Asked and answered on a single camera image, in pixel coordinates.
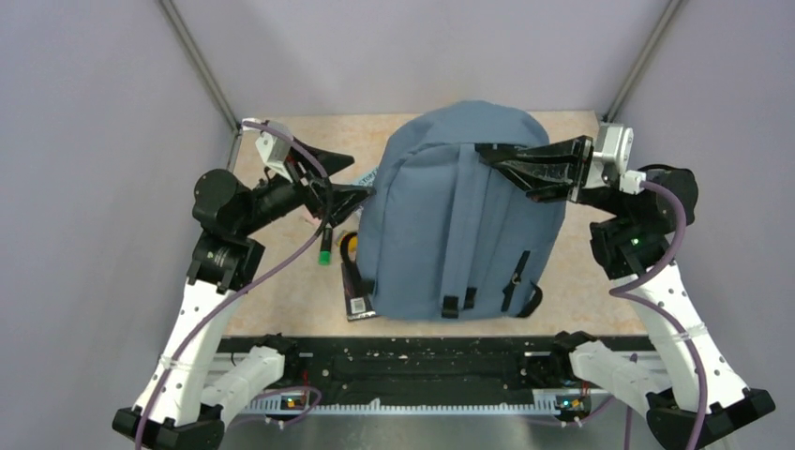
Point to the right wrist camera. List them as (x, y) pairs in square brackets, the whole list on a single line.
[(610, 157)]

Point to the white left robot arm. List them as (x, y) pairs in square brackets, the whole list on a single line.
[(178, 409)]

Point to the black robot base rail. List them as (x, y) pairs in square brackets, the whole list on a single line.
[(426, 371)]

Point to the colourful Treehouse book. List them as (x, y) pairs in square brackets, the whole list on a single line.
[(367, 179)]

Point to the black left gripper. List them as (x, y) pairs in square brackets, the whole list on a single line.
[(345, 199)]

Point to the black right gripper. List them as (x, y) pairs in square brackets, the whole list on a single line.
[(551, 172)]

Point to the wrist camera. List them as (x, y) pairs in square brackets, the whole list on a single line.
[(610, 157), (273, 144)]

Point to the pink eraser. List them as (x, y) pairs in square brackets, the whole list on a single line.
[(308, 218)]

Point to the dark book underneath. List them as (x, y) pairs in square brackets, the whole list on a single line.
[(358, 306)]

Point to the green highlighter pen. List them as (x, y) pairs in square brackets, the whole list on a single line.
[(325, 249)]

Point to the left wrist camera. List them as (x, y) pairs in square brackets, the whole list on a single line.
[(273, 144)]

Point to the orange yellow eraser block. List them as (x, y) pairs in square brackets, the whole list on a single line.
[(347, 244)]

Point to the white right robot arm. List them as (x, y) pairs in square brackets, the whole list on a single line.
[(700, 399)]

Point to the blue student backpack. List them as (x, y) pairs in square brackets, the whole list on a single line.
[(445, 237)]

